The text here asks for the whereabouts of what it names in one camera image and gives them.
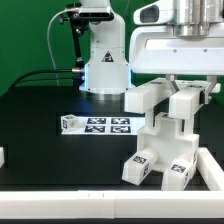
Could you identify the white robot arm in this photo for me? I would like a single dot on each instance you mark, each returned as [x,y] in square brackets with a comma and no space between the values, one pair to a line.
[108,68]

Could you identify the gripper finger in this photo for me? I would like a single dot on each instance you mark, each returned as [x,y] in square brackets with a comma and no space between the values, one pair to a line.
[171,78]
[212,81]

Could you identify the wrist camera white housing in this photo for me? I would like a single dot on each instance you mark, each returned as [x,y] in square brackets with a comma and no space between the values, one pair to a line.
[158,13]

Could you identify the white chair back frame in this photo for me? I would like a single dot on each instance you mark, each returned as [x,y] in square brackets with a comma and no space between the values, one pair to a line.
[184,102]

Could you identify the white left fence piece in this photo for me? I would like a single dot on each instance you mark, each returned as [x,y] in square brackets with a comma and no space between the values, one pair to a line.
[1,156]

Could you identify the white front fence bar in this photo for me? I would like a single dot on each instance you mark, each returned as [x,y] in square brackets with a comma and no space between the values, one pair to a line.
[111,204]

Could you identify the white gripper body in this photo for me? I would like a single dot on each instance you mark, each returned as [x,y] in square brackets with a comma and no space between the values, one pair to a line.
[156,50]

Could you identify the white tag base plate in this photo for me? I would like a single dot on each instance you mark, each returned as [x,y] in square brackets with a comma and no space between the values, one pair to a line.
[106,126]

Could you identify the black camera stand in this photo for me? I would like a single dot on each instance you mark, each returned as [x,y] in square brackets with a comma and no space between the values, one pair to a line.
[78,27]

